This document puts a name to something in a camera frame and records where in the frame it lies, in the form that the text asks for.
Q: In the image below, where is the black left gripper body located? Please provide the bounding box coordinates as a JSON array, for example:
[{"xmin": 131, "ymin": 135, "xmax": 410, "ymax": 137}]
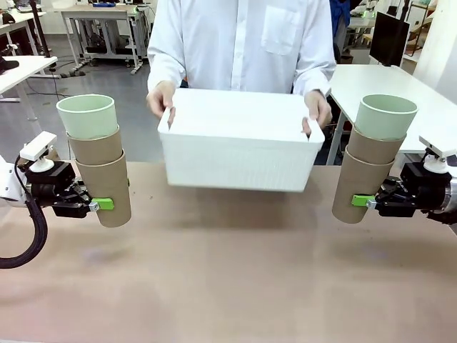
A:
[{"xmin": 26, "ymin": 161, "xmax": 92, "ymax": 219}]

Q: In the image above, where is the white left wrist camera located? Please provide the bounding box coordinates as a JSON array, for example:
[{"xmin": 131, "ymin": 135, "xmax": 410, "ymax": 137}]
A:
[{"xmin": 19, "ymin": 131, "xmax": 58, "ymax": 174}]

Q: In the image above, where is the person's left hand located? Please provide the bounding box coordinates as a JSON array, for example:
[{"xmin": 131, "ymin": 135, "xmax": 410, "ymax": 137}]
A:
[{"xmin": 301, "ymin": 89, "xmax": 333, "ymax": 137}]

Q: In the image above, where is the black stand pole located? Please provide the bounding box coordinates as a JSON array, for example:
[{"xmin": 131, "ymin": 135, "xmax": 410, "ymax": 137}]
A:
[{"xmin": 30, "ymin": 0, "xmax": 51, "ymax": 59}]

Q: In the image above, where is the black computer monitor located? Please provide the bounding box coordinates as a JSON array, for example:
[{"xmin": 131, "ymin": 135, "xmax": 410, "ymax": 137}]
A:
[{"xmin": 369, "ymin": 11, "xmax": 411, "ymax": 68}]

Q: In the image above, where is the blue jacket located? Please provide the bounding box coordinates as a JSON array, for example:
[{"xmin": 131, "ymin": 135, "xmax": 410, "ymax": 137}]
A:
[{"xmin": 330, "ymin": 0, "xmax": 353, "ymax": 39}]

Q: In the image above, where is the person's left forearm white sleeve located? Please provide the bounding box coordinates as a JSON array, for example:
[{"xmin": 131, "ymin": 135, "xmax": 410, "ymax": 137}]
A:
[{"xmin": 292, "ymin": 49, "xmax": 337, "ymax": 98}]

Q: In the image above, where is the white table with black edge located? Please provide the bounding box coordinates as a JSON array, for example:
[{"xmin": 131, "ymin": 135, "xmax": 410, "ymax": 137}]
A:
[{"xmin": 0, "ymin": 56, "xmax": 59, "ymax": 122}]

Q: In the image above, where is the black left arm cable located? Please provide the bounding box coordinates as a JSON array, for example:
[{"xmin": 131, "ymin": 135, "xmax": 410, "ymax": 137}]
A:
[{"xmin": 0, "ymin": 198, "xmax": 49, "ymax": 269}]

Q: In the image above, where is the white plastic basket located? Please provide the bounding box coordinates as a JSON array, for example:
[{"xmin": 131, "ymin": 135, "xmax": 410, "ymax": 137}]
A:
[{"xmin": 157, "ymin": 88, "xmax": 326, "ymax": 192}]

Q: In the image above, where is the pale green cup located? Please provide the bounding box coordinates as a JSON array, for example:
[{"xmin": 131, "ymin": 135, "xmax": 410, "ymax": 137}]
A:
[
  {"xmin": 56, "ymin": 94, "xmax": 119, "ymax": 141},
  {"xmin": 354, "ymin": 94, "xmax": 418, "ymax": 141}
]

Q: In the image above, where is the thin black floor cable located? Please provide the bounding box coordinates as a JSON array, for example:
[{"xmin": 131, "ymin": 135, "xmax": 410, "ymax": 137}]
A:
[{"xmin": 52, "ymin": 69, "xmax": 71, "ymax": 99}]

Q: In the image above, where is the grey height-adjustable desk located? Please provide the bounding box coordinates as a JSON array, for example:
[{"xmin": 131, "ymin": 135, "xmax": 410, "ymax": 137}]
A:
[{"xmin": 60, "ymin": 6, "xmax": 149, "ymax": 75}]

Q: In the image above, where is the black object on white table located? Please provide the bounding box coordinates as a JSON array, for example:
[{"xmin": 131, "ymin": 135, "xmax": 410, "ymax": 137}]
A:
[{"xmin": 0, "ymin": 58, "xmax": 20, "ymax": 75}]

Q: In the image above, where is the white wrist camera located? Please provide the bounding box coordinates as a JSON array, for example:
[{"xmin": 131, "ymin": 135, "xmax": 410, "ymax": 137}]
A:
[
  {"xmin": 418, "ymin": 134, "xmax": 457, "ymax": 175},
  {"xmin": 19, "ymin": 131, "xmax": 58, "ymax": 174}
]

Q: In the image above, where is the person's right hand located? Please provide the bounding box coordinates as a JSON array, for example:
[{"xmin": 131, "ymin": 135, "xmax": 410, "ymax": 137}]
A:
[{"xmin": 146, "ymin": 80, "xmax": 177, "ymax": 124}]

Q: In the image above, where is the large white side table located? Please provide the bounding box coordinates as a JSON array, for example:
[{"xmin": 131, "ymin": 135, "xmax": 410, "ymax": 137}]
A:
[{"xmin": 325, "ymin": 64, "xmax": 457, "ymax": 166}]

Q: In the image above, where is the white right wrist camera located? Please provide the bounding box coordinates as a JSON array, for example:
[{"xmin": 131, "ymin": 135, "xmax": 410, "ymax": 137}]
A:
[{"xmin": 418, "ymin": 134, "xmax": 457, "ymax": 175}]

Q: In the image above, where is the person's right forearm white sleeve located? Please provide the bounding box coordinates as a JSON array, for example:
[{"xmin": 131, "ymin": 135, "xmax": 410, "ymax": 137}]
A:
[{"xmin": 146, "ymin": 42, "xmax": 189, "ymax": 94}]

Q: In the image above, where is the person's white shirt torso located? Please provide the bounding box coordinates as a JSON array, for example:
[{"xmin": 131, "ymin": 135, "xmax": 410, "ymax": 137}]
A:
[{"xmin": 146, "ymin": 0, "xmax": 337, "ymax": 97}]

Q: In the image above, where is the brown paper-look cup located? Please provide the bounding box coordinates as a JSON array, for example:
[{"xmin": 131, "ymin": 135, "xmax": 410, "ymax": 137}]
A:
[
  {"xmin": 74, "ymin": 149, "xmax": 132, "ymax": 228},
  {"xmin": 66, "ymin": 124, "xmax": 124, "ymax": 166},
  {"xmin": 346, "ymin": 126, "xmax": 408, "ymax": 165},
  {"xmin": 331, "ymin": 144, "xmax": 396, "ymax": 225}
]

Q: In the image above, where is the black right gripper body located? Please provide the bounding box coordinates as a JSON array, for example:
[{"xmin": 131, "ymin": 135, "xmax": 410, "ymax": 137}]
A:
[{"xmin": 376, "ymin": 162, "xmax": 451, "ymax": 218}]

